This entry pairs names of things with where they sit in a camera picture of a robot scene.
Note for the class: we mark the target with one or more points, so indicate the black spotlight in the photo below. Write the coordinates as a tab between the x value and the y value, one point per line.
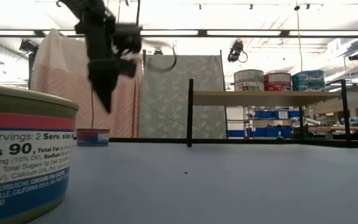
355	56

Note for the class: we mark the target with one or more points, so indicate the black table frame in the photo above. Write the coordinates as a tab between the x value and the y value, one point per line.
154	140

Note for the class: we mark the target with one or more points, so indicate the black rig frame beam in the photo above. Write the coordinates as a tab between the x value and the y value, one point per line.
202	33

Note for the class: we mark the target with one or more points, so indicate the small black dome lamp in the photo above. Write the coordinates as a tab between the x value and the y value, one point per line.
158	52

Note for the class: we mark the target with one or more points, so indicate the red label seafood can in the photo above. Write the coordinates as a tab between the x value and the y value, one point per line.
277	87
277	77

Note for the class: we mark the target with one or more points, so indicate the black tripod light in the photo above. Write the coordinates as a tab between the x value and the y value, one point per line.
26	46

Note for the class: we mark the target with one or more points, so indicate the white storage rack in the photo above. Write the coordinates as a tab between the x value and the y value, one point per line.
235	113

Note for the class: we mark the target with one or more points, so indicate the salmon can with gold lid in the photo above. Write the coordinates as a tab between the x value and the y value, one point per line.
92	137

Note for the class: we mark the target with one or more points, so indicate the wooden shelf with black legs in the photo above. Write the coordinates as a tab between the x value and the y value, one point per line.
259	99

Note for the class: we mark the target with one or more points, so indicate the teal label tuna can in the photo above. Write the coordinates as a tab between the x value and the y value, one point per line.
308	76
308	86

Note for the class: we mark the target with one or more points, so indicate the small grey bottle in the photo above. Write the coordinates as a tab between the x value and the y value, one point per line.
279	135

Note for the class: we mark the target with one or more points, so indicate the blue table mat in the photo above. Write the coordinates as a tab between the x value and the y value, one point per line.
197	193

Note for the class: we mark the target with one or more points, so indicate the wooden workbench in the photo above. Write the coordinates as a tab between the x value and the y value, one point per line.
337	128

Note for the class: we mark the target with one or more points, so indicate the green leaf pattern cloth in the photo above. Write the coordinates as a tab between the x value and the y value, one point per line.
163	102

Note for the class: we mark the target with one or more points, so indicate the blue storage bin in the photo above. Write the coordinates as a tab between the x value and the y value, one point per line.
272	132
263	114
294	114
236	133

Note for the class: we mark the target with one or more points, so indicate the black rig camera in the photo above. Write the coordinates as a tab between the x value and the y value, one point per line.
235	51

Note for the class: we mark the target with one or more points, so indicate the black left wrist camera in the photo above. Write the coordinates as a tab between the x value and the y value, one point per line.
129	40

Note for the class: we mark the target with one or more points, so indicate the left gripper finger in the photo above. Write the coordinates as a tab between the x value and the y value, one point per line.
104	84

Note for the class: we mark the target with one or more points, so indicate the pink chevron cloth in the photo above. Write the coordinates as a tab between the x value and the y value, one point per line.
57	77

